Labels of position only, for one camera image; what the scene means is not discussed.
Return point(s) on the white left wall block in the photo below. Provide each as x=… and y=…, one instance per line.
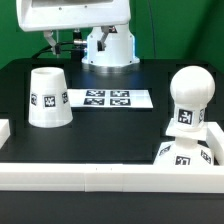
x=4, y=131

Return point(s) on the white wall block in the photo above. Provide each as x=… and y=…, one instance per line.
x=4, y=131
x=215, y=141

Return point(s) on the white front rail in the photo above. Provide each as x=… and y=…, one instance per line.
x=113, y=178

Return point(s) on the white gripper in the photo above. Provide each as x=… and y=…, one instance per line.
x=44, y=15

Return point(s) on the white lamp base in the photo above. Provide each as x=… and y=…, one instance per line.
x=185, y=148

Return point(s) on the white lamp bulb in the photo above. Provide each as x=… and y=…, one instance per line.
x=191, y=88

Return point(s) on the white lamp shade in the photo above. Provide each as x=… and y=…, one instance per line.
x=49, y=105

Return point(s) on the white right wall block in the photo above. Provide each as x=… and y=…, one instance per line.
x=215, y=141

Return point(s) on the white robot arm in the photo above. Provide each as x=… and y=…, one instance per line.
x=110, y=47

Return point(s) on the white marker sheet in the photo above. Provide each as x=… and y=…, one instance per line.
x=101, y=98

